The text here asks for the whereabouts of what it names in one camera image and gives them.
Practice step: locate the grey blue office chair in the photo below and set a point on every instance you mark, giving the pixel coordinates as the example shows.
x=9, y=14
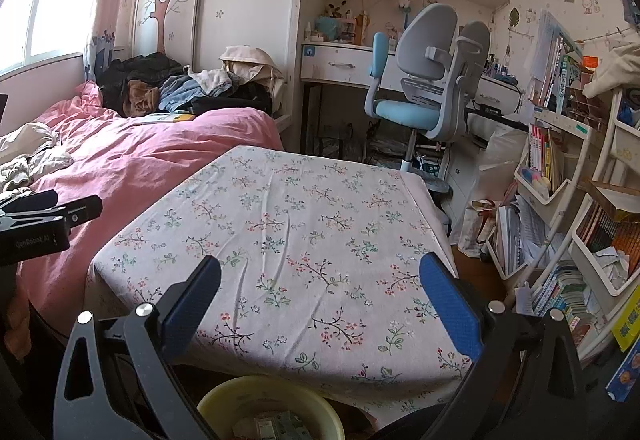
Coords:
x=405, y=110

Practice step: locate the cream tote bag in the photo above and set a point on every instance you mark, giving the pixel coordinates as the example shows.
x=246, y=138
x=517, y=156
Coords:
x=480, y=230

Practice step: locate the white desk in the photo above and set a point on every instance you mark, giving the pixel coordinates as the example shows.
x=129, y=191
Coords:
x=340, y=65

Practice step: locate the white drawer cabinet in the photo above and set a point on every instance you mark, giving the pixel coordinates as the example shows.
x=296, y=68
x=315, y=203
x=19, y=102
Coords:
x=460, y=185

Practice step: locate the pink blanket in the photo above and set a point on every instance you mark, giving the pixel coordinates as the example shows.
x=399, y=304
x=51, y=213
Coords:
x=125, y=155

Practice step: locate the blue denim garment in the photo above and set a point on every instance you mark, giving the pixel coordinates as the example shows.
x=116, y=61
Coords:
x=180, y=93

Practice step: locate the white plastic bag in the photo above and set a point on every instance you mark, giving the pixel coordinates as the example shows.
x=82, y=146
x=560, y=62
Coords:
x=502, y=160

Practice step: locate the black jacket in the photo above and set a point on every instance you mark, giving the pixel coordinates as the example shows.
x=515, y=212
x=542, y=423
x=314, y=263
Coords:
x=135, y=70

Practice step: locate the yellow white book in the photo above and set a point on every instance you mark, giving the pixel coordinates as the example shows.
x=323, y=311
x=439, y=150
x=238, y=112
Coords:
x=165, y=119

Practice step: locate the yellow green bin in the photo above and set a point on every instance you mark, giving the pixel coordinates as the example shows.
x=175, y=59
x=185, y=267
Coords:
x=220, y=400

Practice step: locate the cream cloth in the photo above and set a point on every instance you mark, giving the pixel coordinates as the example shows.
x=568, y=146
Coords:
x=612, y=70

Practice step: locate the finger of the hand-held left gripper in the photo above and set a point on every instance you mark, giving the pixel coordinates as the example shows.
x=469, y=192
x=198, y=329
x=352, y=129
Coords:
x=30, y=201
x=80, y=212

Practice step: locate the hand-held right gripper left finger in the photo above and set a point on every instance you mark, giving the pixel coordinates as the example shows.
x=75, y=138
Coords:
x=192, y=305

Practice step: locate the white garment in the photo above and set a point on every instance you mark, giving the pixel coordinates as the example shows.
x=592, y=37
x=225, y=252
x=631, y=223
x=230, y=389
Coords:
x=212, y=80

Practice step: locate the floral tablecloth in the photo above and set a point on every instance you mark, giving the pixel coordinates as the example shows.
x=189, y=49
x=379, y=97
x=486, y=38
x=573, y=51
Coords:
x=300, y=220

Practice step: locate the beige cloth bag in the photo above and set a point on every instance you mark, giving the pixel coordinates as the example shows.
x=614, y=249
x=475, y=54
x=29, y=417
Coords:
x=250, y=63

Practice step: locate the person's left hand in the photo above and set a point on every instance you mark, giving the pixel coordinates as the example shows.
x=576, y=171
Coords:
x=17, y=327

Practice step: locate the white crumpled sheet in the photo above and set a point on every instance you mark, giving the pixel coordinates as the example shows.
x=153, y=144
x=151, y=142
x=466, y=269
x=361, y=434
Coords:
x=30, y=155

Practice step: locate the white book rack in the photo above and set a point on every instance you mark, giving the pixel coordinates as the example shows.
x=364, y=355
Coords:
x=580, y=160

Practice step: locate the black garment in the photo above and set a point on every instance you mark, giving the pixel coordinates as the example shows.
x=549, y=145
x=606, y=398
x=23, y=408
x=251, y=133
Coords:
x=235, y=103

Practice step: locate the brown garment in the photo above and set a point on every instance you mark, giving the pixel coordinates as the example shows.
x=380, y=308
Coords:
x=140, y=100

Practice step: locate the stack of large books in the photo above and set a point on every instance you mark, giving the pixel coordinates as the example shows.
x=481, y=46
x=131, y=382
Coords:
x=555, y=60

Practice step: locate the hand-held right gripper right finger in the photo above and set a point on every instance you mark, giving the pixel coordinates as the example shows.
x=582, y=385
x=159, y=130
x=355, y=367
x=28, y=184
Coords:
x=450, y=310

